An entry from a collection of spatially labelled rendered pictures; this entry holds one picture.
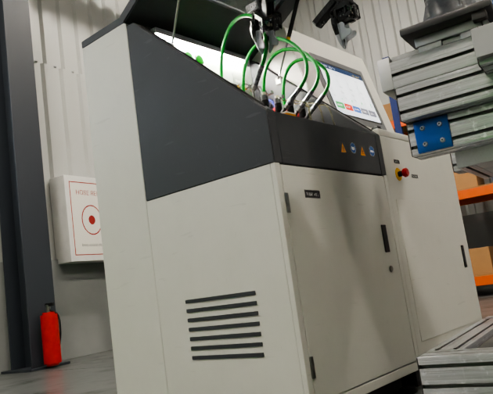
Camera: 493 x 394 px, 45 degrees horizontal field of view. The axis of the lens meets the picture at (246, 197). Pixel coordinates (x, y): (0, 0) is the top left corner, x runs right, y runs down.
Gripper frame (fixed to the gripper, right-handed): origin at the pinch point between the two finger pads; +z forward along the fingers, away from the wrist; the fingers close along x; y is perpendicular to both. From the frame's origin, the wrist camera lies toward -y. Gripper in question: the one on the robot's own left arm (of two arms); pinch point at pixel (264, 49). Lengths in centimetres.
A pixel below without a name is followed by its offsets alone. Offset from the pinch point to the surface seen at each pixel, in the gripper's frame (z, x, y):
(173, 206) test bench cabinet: 38, -46, 19
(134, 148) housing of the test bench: 28, -50, -9
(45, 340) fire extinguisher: 306, -131, -216
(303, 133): 15.4, -4.1, 33.5
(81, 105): 221, -26, -467
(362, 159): 39, 23, 27
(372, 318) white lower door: 71, 1, 68
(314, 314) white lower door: 50, -24, 74
